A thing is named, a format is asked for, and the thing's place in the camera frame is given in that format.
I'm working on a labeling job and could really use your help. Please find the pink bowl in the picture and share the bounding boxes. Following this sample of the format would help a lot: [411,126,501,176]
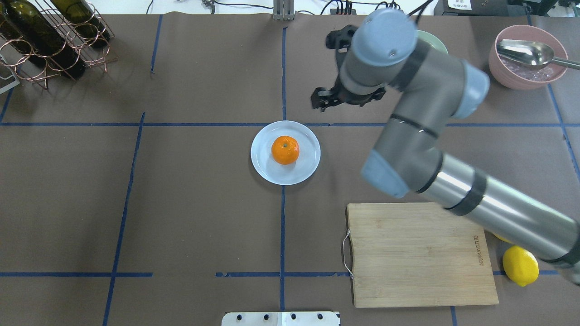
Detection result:
[488,25,568,90]

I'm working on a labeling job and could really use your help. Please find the metal scoop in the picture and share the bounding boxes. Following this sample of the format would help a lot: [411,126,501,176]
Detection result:
[496,39,580,70]

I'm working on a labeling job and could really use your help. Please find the black usb hub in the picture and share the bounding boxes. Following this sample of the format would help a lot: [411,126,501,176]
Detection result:
[320,0,356,16]

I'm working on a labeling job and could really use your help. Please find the aluminium frame post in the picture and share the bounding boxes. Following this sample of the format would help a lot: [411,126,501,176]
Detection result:
[273,0,296,21]

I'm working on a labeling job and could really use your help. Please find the orange fruit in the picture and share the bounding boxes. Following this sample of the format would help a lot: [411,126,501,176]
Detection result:
[270,135,300,165]

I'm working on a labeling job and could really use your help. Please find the yellow lemon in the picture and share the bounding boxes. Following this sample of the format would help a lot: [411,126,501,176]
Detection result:
[492,233,513,244]
[502,245,539,287]

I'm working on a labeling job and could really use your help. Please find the copper wire bottle rack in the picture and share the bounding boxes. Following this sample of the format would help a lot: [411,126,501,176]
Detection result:
[1,0,118,89]

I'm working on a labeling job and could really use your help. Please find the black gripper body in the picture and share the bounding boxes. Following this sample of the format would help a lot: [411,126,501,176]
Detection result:
[311,84,386,112]

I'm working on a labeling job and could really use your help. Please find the light blue plate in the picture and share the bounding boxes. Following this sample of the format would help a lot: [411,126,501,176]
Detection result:
[249,120,321,185]

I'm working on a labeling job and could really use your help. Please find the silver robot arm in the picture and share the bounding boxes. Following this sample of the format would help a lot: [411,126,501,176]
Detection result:
[311,9,579,286]

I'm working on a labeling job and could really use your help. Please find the dark wine bottle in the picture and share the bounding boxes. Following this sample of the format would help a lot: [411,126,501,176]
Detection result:
[51,0,111,49]
[1,0,86,80]

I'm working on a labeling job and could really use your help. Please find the bamboo cutting board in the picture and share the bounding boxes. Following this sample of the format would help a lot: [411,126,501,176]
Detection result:
[346,203,499,309]

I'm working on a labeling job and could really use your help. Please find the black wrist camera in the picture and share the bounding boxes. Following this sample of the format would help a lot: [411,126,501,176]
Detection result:
[324,24,358,53]

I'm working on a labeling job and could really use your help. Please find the black camera cable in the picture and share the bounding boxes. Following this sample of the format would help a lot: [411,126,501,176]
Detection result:
[406,0,433,23]

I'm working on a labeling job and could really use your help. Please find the light green plate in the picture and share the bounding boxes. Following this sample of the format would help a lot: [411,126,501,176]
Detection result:
[418,30,448,54]

